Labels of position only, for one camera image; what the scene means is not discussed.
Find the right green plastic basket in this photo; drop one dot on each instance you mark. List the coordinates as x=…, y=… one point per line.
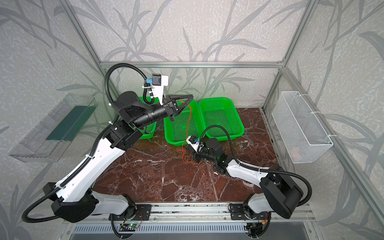
x=222, y=112

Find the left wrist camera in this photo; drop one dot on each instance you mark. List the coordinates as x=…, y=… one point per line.
x=157, y=84

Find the clear acrylic wall shelf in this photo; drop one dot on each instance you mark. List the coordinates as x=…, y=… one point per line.
x=49, y=140

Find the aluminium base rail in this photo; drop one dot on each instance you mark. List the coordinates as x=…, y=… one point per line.
x=200, y=212

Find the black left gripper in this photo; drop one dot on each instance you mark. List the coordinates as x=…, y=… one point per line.
x=170, y=107

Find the green plastic basket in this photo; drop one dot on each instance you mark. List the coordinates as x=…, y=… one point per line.
x=148, y=126
x=188, y=123
x=222, y=112

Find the middle green plastic basket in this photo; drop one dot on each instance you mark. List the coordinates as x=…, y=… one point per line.
x=188, y=123

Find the left green plastic basket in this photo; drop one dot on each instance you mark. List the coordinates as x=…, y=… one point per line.
x=148, y=126

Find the aluminium frame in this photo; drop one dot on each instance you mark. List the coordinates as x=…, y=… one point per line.
x=335, y=63

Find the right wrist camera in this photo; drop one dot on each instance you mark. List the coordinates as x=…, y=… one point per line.
x=195, y=146

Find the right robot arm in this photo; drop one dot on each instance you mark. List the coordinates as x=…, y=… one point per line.
x=282, y=192

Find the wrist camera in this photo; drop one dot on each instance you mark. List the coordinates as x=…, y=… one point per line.
x=195, y=146
x=157, y=84

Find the white wire mesh basket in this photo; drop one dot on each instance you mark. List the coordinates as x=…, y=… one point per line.
x=303, y=135

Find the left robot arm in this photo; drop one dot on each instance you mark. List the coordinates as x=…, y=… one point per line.
x=72, y=198

